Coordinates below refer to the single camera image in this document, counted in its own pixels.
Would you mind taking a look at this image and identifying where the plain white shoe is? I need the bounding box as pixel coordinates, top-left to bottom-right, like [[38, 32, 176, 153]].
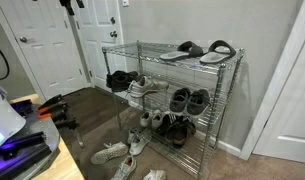
[[142, 169, 167, 180]]

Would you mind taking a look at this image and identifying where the small white shoe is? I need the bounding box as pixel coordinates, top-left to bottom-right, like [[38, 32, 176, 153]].
[[139, 110, 154, 128], [151, 109, 165, 130]]

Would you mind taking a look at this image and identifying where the dark grey shoe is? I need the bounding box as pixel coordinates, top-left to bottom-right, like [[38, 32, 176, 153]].
[[169, 87, 192, 113], [186, 88, 211, 117]]

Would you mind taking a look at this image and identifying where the white sneaker orange tongue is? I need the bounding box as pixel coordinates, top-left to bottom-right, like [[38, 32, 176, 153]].
[[110, 155, 138, 180]]

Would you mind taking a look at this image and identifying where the black cable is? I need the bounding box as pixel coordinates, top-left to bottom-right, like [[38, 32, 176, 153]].
[[0, 39, 11, 82]]

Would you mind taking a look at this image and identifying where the black slide sandal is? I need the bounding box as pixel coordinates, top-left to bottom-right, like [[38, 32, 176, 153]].
[[159, 40, 205, 62], [199, 39, 237, 65]]

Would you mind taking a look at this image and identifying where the white lace-up sneaker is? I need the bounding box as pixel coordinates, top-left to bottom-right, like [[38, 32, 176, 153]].
[[126, 128, 142, 145], [129, 129, 152, 157]]

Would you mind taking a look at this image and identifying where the black white-striped shoe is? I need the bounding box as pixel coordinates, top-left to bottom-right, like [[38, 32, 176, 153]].
[[156, 113, 177, 136]]

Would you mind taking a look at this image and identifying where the blue clamp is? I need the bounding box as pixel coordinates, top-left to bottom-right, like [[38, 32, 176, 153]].
[[10, 99, 34, 117]]

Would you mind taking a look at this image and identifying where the grey knit sneaker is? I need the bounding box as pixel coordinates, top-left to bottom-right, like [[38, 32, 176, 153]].
[[90, 141, 130, 165]]

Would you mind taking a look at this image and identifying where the grey round mounting plate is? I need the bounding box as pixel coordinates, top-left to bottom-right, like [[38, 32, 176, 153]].
[[0, 105, 62, 180]]

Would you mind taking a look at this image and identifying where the grey sneaker orange swoosh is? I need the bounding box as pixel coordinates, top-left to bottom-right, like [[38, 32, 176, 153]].
[[127, 75, 170, 99]]

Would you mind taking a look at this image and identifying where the brown shoe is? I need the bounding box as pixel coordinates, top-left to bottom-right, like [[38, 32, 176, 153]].
[[164, 120, 184, 145], [172, 116, 197, 149]]

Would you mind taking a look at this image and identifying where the white baseboard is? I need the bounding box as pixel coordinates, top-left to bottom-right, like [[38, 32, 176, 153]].
[[194, 129, 242, 158]]

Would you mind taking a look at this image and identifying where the chrome wire shoe rack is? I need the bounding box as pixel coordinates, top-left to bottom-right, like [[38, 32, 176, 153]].
[[101, 39, 245, 180]]

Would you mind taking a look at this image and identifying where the black aluminium rail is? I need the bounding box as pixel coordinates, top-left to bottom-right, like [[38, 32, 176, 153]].
[[0, 143, 54, 180], [0, 131, 47, 161]]

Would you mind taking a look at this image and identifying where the plain white door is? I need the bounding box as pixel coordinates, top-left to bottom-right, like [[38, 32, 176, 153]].
[[251, 29, 305, 165]]

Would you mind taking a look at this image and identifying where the white door frame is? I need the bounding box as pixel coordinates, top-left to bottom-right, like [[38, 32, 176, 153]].
[[239, 0, 305, 162]]

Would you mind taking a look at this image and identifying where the black orange bar clamp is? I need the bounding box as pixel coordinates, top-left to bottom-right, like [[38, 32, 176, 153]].
[[38, 109, 85, 149], [36, 94, 70, 116]]

